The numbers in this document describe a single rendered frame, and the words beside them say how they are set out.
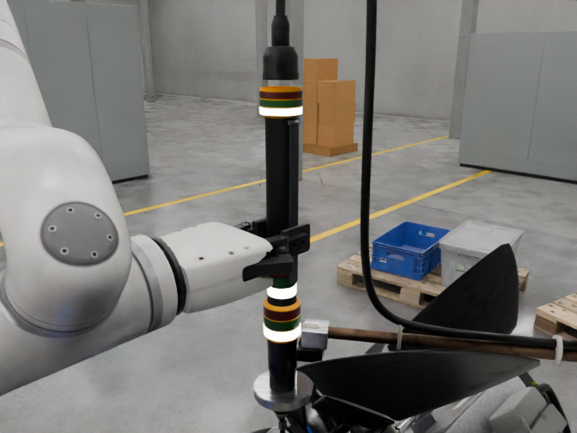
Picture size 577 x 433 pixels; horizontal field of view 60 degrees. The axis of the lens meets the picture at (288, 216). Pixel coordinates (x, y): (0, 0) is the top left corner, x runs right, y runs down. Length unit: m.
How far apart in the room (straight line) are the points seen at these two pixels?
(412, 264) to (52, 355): 3.38
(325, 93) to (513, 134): 3.01
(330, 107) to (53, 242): 8.46
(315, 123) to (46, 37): 4.44
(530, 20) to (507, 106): 5.55
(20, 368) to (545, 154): 7.63
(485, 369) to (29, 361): 0.38
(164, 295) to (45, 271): 0.12
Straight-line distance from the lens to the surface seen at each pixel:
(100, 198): 0.36
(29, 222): 0.35
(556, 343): 0.62
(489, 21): 13.62
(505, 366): 0.51
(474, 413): 0.91
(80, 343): 0.40
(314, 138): 8.97
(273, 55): 0.51
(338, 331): 0.59
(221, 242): 0.47
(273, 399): 0.63
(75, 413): 2.85
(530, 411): 0.91
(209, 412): 2.69
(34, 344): 0.39
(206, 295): 0.45
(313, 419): 0.72
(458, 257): 3.54
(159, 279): 0.42
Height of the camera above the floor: 1.68
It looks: 18 degrees down
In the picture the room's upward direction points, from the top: straight up
